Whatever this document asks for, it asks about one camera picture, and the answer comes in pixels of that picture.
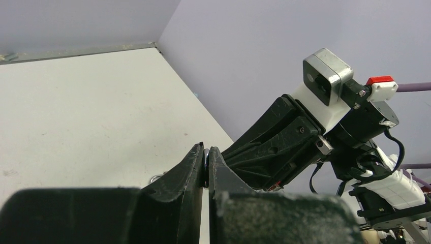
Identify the aluminium table frame rail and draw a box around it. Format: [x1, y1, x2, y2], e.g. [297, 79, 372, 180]
[1, 42, 157, 65]

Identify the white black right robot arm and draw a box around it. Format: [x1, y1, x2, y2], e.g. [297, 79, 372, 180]
[222, 95, 430, 230]

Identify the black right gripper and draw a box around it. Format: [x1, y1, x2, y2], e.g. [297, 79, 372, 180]
[222, 96, 399, 191]

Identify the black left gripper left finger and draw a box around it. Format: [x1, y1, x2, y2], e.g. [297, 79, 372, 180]
[1, 143, 204, 243]

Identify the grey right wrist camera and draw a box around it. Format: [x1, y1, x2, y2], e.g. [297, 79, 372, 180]
[291, 47, 399, 134]

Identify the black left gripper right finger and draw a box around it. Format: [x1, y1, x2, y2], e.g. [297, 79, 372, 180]
[208, 147, 364, 243]

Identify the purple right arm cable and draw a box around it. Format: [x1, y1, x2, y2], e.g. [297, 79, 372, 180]
[396, 81, 431, 189]

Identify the small brass long-shackle padlock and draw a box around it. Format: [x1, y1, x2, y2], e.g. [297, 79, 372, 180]
[148, 148, 210, 189]

